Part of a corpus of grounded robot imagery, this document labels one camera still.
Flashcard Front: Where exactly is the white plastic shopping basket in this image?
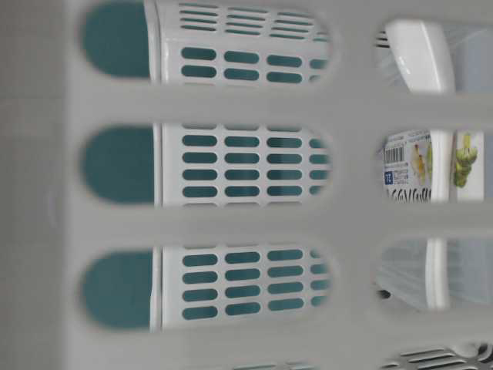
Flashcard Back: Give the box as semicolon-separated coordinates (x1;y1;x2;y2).
1;1;492;369

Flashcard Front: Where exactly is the clear plastic packaged container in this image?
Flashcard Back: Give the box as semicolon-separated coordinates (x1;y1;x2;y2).
376;19;492;311

